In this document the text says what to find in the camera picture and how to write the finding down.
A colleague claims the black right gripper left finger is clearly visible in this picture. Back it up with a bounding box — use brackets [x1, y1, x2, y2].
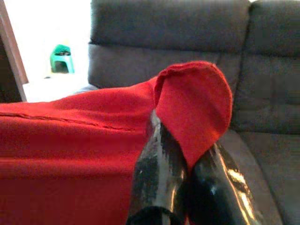
[126, 110, 188, 225]

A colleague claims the brown wooden door frame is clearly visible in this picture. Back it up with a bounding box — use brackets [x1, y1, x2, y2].
[0, 0, 29, 103]

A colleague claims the green plastic stool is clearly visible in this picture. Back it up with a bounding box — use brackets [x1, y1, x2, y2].
[50, 44, 75, 74]

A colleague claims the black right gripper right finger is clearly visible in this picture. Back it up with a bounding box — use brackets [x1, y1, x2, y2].
[187, 140, 265, 225]

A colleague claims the red fabric pillow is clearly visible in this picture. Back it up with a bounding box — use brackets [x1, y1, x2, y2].
[0, 60, 233, 225]

